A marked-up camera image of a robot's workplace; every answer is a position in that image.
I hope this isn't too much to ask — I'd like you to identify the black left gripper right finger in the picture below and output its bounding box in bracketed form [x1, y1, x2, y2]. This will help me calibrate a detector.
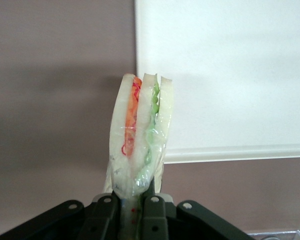
[140, 193, 179, 240]

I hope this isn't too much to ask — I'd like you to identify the beige plastic tray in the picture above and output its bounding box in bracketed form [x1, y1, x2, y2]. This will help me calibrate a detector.
[133, 0, 300, 165]

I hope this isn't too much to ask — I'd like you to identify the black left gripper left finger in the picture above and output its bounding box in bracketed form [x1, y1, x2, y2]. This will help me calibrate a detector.
[77, 193, 122, 240]

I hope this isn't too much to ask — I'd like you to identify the clear acrylic bottle rack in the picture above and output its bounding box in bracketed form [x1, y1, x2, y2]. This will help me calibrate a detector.
[246, 228, 300, 240]

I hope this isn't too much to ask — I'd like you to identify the triangle sandwich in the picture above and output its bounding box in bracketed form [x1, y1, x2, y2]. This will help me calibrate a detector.
[102, 72, 175, 240]

